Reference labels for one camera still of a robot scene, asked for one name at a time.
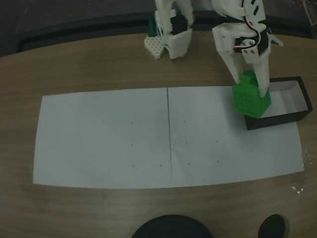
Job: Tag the green cube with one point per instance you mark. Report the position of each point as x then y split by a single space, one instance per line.
247 99

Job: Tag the dark brown open box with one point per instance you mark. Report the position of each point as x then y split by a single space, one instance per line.
277 121

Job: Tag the green table clamp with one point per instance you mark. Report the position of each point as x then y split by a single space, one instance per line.
152 28

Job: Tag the white paper sheet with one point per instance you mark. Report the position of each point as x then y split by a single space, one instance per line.
223 153
99 138

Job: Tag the small black round object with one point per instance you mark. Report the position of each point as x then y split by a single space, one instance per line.
273 226

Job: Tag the large black round object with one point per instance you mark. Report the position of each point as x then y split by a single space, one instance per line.
171 228

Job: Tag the white gripper camera mount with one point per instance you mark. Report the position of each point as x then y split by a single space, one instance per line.
276 41

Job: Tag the white perforated base plate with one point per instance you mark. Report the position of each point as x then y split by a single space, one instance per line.
153 45

